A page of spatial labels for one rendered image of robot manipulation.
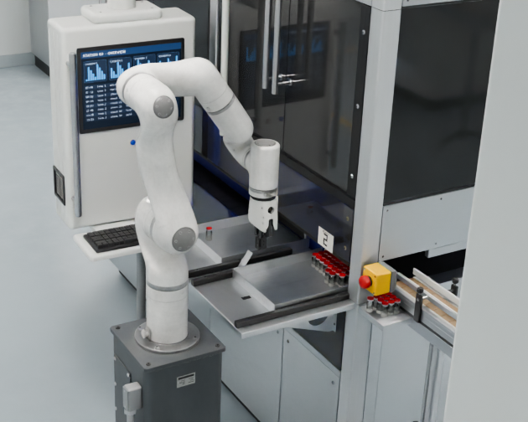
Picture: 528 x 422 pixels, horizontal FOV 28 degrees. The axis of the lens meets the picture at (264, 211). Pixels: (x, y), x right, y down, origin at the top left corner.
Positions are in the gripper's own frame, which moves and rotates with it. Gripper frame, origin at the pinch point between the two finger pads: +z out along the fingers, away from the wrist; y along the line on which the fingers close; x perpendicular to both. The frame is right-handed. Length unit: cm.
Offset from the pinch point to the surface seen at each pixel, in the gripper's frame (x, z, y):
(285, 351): -28, 61, 27
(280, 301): -7.7, 22.1, -0.3
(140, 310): -4, 76, 99
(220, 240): -11, 22, 45
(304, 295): -16.7, 22.1, 0.0
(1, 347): 39, 110, 151
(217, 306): 11.0, 22.3, 5.9
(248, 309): 3.2, 22.3, 0.4
